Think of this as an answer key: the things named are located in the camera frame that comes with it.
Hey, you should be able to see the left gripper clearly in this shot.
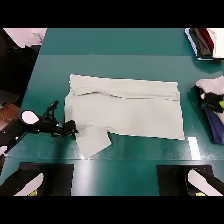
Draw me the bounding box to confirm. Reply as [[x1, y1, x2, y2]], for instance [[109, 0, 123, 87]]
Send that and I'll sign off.
[[49, 119, 79, 138]]

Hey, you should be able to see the cream T-shirt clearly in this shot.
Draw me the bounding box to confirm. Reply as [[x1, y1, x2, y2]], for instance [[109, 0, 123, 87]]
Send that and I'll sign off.
[[63, 73, 186, 160]]

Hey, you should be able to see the red garment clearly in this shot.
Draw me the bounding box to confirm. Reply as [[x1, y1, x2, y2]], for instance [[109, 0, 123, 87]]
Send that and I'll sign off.
[[199, 28, 216, 51]]

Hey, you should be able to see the dark brown garment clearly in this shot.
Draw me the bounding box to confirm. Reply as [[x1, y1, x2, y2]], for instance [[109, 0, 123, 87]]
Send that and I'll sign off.
[[189, 28, 214, 58]]

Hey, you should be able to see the pale pink garment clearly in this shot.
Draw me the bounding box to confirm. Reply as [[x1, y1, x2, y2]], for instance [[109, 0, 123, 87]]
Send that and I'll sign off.
[[213, 110, 224, 128]]

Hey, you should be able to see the white folded garment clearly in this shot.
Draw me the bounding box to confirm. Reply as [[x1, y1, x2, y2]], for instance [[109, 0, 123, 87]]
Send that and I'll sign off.
[[207, 28, 224, 60]]

